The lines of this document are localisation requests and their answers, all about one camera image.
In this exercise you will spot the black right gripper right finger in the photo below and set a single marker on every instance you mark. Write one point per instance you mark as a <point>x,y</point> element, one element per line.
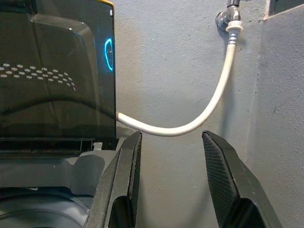
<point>228,180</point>

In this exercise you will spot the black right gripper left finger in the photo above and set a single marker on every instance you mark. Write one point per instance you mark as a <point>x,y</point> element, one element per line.
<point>118,185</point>

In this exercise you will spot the grey top-load washing machine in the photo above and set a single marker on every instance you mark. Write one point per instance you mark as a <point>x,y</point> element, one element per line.
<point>71,171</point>

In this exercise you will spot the black glass washer lid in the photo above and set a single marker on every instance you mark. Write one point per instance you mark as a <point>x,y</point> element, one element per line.
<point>59,95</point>

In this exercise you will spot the chrome wall tap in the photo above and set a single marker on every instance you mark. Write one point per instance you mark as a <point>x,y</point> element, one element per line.
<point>234,12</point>

